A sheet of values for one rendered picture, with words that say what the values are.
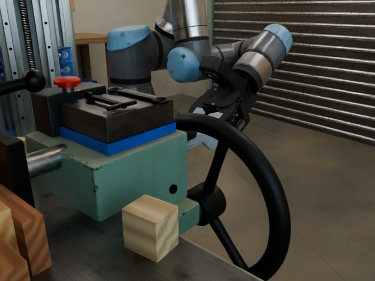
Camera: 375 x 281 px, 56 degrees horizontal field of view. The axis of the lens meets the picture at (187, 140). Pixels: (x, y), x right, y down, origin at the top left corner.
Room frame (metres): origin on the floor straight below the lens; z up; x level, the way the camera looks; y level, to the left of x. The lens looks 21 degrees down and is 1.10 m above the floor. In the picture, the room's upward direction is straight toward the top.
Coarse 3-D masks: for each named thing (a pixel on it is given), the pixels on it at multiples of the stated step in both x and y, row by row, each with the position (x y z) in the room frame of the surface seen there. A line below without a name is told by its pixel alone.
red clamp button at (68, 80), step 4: (64, 76) 0.40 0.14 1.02; (68, 76) 0.40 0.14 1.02; (72, 76) 0.40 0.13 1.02; (76, 76) 0.40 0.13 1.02; (56, 80) 0.39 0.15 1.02; (60, 80) 0.39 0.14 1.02; (64, 80) 0.38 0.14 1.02; (68, 80) 0.39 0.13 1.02; (72, 80) 0.39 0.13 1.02; (76, 80) 0.39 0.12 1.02; (80, 80) 0.40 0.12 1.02; (56, 84) 0.38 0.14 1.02; (60, 84) 0.38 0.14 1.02; (64, 84) 0.38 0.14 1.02; (68, 84) 0.38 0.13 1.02; (72, 84) 0.39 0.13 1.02; (76, 84) 0.39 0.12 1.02
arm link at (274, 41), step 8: (272, 24) 0.81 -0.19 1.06; (264, 32) 0.79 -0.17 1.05; (272, 32) 0.77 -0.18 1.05; (280, 32) 0.78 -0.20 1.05; (288, 32) 0.79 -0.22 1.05; (248, 40) 0.80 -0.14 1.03; (256, 40) 0.77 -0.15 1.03; (264, 40) 0.76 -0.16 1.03; (272, 40) 0.76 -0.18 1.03; (280, 40) 0.76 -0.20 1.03; (288, 40) 0.78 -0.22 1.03; (248, 48) 0.76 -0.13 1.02; (256, 48) 0.74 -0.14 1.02; (264, 48) 0.74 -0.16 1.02; (272, 48) 0.74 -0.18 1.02; (280, 48) 0.76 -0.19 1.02; (288, 48) 0.78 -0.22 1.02; (264, 56) 0.73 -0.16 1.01; (272, 56) 0.73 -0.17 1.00; (280, 56) 0.75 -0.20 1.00; (272, 64) 0.73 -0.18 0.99; (272, 72) 0.74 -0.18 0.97
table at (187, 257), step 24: (48, 192) 0.35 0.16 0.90; (48, 216) 0.31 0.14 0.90; (72, 216) 0.31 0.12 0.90; (120, 216) 0.31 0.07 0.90; (192, 216) 0.37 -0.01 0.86; (48, 240) 0.27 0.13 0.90; (72, 240) 0.27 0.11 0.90; (96, 240) 0.27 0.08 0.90; (120, 240) 0.27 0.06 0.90; (72, 264) 0.23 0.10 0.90; (96, 264) 0.23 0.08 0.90; (120, 264) 0.23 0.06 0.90; (144, 264) 0.23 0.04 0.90; (168, 264) 0.23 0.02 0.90; (192, 264) 0.23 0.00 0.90; (216, 264) 0.23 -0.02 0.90
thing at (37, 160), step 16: (0, 144) 0.27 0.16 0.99; (16, 144) 0.27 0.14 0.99; (64, 144) 0.35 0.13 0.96; (0, 160) 0.28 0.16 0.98; (16, 160) 0.27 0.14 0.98; (32, 160) 0.31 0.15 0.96; (48, 160) 0.32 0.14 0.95; (0, 176) 0.28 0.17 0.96; (16, 176) 0.27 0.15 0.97; (32, 176) 0.31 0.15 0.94; (16, 192) 0.27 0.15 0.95
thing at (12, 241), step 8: (0, 208) 0.23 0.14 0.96; (8, 208) 0.23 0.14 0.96; (0, 216) 0.22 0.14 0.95; (8, 216) 0.23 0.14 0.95; (0, 224) 0.22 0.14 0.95; (8, 224) 0.23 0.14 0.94; (0, 232) 0.22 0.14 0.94; (8, 232) 0.23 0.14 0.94; (8, 240) 0.23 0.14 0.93; (16, 240) 0.23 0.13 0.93; (16, 248) 0.23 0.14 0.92
